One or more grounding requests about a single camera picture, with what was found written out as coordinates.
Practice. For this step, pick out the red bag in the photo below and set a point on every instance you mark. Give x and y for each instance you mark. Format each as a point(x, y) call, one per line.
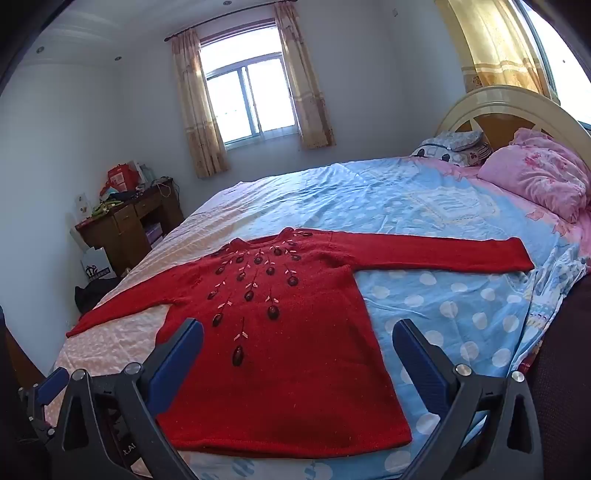
point(122, 177)

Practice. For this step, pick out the dark curtain rod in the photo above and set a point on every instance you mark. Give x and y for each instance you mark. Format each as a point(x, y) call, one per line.
point(238, 17)

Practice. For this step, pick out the beige patterned curtain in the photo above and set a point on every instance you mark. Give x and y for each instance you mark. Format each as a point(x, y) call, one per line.
point(198, 106)
point(304, 83)

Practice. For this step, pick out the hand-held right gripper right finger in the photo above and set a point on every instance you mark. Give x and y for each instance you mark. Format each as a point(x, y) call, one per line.
point(422, 364)

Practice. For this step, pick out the grey floral pillow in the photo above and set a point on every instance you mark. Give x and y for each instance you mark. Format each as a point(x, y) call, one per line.
point(457, 139)

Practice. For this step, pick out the bed with polka-dot sheet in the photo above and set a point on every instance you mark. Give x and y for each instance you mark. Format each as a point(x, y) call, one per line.
point(415, 207)

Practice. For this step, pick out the yellow curtain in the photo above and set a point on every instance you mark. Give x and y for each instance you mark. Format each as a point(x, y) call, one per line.
point(494, 41)

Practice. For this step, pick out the white printed pillow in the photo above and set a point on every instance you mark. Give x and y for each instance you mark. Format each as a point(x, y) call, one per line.
point(443, 156)

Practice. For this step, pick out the brown wooden desk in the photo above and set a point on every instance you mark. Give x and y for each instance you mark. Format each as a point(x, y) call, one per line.
point(111, 230)

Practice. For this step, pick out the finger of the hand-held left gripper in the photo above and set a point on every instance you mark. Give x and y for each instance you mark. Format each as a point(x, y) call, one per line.
point(51, 387)

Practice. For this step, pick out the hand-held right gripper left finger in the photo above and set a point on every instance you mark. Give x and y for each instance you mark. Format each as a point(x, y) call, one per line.
point(178, 360)

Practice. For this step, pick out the pink fluffy pillow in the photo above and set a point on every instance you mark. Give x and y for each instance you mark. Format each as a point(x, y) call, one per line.
point(540, 175)

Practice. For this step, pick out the sliding glass window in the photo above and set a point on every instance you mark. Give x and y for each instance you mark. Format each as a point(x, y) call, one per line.
point(249, 92)

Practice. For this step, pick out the cream wooden headboard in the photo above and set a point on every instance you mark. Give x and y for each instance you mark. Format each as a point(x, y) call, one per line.
point(508, 104)

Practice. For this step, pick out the bright side window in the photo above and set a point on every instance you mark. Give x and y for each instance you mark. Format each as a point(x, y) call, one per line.
point(568, 69)

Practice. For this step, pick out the white paper shopping bag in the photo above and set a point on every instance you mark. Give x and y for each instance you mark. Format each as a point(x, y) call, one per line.
point(98, 265)

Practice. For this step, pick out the green items pile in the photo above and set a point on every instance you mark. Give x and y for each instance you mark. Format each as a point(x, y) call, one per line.
point(104, 207)

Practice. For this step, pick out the purple box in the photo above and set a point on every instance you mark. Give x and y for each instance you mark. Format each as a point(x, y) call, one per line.
point(153, 234)

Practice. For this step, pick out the dark brown cloth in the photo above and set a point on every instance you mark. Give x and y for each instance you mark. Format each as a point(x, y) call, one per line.
point(568, 369)

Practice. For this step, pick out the red knitted sweater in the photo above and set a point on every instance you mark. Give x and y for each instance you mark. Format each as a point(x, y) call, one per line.
point(286, 369)

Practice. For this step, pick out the pale plastic bag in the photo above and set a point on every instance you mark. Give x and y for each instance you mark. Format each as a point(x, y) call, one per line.
point(144, 173)

